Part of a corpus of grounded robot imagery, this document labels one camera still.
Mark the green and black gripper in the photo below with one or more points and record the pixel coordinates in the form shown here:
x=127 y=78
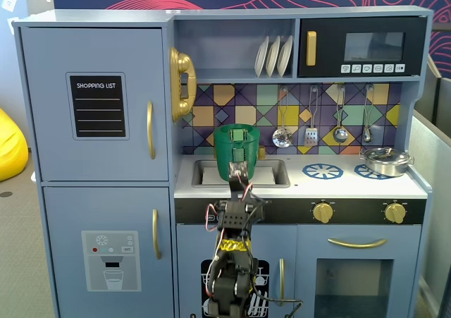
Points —
x=239 y=151

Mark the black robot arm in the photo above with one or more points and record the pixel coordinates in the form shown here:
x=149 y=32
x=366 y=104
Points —
x=236 y=219

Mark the green recipient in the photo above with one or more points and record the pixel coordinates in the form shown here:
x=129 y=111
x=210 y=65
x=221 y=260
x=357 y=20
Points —
x=222 y=157

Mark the steel pot lid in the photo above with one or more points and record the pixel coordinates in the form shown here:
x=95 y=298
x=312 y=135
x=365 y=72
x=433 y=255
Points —
x=384 y=154

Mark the gold faucet knob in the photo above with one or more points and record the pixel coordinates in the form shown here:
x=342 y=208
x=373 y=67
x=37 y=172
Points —
x=262 y=151

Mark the steel skimmer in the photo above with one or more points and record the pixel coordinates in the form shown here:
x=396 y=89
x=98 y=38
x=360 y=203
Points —
x=282 y=139

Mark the grey toy sink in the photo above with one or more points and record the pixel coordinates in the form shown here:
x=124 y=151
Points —
x=280 y=177

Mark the steel slotted spatula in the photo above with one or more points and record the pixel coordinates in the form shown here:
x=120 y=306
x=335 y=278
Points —
x=311 y=138

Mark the white toy plate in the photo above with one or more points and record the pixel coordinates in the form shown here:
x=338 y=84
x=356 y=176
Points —
x=261 y=59
x=273 y=57
x=285 y=55

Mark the gold toy telephone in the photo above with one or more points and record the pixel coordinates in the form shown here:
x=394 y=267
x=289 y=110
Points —
x=181 y=64

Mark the steel ladle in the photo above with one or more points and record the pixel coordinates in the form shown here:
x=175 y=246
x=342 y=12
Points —
x=340 y=134

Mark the yellow tape band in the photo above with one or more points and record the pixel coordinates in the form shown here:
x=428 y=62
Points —
x=232 y=245

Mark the gold stove knob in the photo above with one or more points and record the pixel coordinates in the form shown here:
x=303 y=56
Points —
x=395 y=213
x=322 y=213

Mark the blue dishwasher door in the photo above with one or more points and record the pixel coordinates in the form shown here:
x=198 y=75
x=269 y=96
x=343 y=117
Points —
x=190 y=240

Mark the steel spoon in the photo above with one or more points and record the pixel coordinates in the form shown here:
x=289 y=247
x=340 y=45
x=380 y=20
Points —
x=367 y=134

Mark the blue oven door with window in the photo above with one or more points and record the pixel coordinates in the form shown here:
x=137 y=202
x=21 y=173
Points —
x=306 y=247

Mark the black toy microwave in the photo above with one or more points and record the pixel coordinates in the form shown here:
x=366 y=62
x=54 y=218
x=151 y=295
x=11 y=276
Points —
x=331 y=29

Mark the black shopping list board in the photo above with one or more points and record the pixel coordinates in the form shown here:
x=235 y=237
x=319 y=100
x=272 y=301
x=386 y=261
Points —
x=98 y=103

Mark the steel toy pot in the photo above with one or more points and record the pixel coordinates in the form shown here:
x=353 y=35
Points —
x=385 y=169

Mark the black dishwasher sticker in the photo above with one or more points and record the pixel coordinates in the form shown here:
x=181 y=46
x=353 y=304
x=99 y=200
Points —
x=262 y=286

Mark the grey ice dispenser panel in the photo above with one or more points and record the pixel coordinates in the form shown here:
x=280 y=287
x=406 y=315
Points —
x=112 y=261

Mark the blue toy kitchen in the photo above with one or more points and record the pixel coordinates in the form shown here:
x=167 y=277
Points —
x=95 y=16

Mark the large blue fridge door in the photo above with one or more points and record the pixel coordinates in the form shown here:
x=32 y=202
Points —
x=46 y=138

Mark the blue freezer door with dispenser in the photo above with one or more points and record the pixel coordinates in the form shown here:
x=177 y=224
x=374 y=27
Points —
x=63 y=226

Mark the grey desk divider panel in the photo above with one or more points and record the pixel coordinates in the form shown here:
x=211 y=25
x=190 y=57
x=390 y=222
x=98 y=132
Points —
x=433 y=156

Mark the yellow beanbag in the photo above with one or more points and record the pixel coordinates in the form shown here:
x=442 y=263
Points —
x=10 y=148

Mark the paper photo on wall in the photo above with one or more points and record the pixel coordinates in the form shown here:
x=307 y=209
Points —
x=9 y=1
x=13 y=25

